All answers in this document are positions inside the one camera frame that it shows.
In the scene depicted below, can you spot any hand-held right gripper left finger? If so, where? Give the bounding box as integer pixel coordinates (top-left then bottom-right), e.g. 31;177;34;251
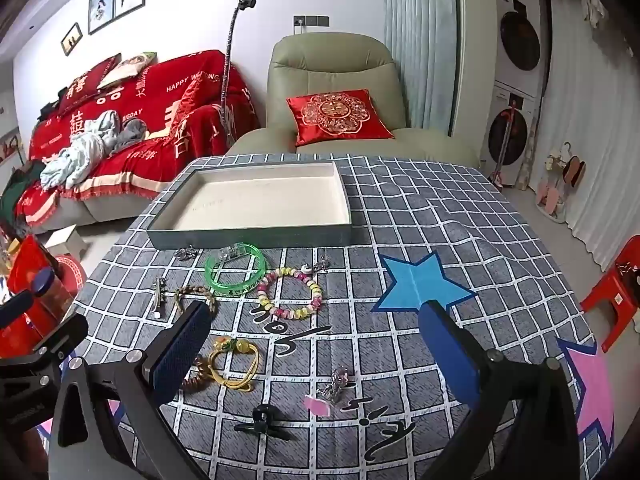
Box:
47;300;213;480

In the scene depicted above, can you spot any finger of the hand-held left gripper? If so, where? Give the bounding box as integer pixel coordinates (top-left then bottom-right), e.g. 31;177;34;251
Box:
0;291;35;331
0;314;90;362

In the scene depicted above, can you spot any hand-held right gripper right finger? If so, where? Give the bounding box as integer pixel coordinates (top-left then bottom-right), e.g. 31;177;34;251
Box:
419;300;581;480

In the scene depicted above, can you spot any brown beaded bracelet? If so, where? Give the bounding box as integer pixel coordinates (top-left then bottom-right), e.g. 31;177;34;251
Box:
181;355;213;393

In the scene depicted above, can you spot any silver bar hair clip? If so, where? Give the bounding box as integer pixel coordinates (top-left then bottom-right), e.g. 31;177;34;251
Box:
152;277;167;320

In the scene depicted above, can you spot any brown braided bracelet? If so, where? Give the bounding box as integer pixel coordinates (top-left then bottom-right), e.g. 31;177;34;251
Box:
174;284;218;318

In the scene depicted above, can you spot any pink heart crystal hair clip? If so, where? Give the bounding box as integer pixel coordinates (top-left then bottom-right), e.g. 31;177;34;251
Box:
304;367;353;417

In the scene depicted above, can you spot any pastel beaded bracelet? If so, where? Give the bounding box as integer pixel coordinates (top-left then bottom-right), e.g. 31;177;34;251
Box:
257;267;323;322

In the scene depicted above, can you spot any grey jewelry tray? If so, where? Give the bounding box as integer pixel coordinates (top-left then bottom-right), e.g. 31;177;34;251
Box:
147;161;353;251

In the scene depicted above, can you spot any blue capped bottle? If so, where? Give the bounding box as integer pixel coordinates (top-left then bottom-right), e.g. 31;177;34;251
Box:
30;267;68;321

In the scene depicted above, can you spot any red gift box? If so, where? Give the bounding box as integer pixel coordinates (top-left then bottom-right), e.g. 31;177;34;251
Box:
5;235;66;341

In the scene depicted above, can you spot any red round patterned tin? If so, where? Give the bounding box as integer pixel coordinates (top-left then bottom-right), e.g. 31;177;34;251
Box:
50;255;88;301

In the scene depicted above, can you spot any green plastic bangle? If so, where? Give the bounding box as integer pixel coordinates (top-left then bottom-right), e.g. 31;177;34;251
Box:
204;242;266;297

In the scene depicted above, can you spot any white cardboard box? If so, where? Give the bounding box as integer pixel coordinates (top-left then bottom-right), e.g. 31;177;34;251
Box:
44;225;88;261

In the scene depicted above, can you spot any black claw hair clip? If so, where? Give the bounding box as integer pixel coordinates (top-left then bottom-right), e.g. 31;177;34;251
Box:
234;402;291;438

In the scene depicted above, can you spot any dark green bag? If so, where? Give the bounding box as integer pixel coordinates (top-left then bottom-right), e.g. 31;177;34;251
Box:
0;162;36;226

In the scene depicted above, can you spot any grey sofa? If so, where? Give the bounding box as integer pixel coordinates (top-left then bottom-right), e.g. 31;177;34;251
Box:
30;192;161;236

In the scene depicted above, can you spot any grey checked tablecloth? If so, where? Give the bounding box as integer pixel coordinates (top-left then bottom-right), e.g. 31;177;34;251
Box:
47;152;616;480

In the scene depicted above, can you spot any light blue garment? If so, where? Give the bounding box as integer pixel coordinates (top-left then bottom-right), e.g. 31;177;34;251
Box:
40;110;118;191

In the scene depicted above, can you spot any red plastic stool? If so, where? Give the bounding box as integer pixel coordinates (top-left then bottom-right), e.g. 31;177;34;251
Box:
580;255;640;353

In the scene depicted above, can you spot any pink slipper rack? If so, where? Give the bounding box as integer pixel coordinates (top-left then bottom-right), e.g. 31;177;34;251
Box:
537;142;588;221

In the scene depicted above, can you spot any grey garment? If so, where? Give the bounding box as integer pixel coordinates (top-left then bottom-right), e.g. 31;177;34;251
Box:
107;117;148;153

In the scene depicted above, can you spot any red mop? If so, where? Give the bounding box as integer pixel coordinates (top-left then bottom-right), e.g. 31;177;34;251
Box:
490;100;518;186

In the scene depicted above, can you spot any red character pillow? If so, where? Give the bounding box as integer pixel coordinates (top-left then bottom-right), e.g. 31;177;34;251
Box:
59;53;122;113

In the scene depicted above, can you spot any red blanket sofa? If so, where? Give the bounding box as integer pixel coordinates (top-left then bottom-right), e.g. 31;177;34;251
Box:
15;50;261;226

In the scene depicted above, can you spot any white sheer curtain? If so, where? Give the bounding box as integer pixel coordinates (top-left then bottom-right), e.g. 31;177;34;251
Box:
537;0;640;271

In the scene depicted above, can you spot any red embroidered cushion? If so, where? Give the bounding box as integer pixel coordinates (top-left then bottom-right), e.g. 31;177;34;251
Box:
286;89;396;147

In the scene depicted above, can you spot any portrait print pillow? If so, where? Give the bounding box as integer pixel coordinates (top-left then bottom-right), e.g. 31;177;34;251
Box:
97;51;157;90

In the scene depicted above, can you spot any white washing machine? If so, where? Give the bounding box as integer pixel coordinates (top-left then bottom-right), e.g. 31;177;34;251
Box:
480;80;543;188

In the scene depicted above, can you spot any flexible phone holder pole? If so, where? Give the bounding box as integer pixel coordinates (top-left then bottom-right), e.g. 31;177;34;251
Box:
217;0;258;148

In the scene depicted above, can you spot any light blue curtain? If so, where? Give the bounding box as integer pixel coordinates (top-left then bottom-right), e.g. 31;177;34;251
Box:
382;0;458;131

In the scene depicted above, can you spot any white tumble dryer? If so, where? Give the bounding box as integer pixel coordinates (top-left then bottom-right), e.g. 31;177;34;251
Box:
495;0;546;96

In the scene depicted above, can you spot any pale green armchair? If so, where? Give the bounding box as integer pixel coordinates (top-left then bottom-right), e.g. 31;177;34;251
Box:
225;32;481;168

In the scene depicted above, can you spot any yellow sunflower hair tie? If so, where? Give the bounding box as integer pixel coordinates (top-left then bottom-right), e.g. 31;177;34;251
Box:
209;337;261;392

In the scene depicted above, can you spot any small black photo frame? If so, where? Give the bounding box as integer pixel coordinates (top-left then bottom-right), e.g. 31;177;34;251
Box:
60;22;82;56

